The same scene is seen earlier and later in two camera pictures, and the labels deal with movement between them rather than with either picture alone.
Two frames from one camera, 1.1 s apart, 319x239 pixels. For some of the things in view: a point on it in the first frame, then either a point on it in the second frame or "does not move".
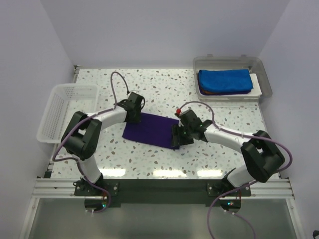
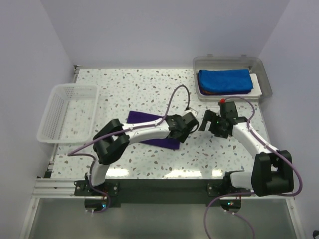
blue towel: x=225 y=79 does not move
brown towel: x=206 y=91 does not move
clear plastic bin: x=243 y=62 does not move
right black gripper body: x=184 y=135 → x=216 y=125
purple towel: x=202 y=92 does not move
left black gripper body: x=136 y=118 → x=183 y=137
